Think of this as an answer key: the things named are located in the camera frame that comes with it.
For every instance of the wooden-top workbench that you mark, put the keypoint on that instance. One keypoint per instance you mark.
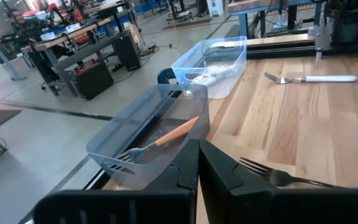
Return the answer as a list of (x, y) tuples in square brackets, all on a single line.
[(73, 32)]

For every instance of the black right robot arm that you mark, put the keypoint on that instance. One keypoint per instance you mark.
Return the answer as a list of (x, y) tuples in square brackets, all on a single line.
[(346, 21)]

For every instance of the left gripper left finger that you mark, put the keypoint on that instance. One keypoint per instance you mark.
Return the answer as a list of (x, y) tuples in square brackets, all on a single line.
[(172, 199)]

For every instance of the metal fork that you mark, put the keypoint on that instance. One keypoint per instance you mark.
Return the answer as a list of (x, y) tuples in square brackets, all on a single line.
[(278, 178)]

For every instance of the black case red trim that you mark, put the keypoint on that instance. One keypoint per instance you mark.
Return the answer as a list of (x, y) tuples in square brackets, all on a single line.
[(93, 81)]

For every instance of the black table clamp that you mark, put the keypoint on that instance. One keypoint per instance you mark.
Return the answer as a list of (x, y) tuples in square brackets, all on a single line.
[(163, 74)]

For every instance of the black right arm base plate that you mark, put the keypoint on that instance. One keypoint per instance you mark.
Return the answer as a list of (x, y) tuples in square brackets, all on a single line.
[(322, 40)]

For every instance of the person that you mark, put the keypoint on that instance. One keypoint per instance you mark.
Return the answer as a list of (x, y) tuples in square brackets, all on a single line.
[(19, 18)]

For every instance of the grey-legged white table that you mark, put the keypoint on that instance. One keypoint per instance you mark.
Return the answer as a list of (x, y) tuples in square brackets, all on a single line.
[(6, 62)]

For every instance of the black computer tower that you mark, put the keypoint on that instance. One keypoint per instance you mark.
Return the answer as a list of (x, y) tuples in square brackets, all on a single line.
[(126, 51)]

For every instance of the blue steel-framed table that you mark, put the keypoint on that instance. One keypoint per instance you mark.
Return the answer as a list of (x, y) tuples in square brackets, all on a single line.
[(253, 4)]

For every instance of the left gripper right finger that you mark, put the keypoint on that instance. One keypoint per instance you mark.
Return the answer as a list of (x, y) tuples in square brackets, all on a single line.
[(228, 199)]

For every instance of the clear plastic bin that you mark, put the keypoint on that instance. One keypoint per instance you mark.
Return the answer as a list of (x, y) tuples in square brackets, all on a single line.
[(238, 62)]

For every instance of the grey translucent plastic bin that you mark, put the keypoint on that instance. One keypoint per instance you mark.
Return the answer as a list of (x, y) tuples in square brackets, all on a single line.
[(197, 102)]

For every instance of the white cabinet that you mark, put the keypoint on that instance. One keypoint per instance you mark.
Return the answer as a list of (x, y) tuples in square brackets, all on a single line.
[(215, 7)]

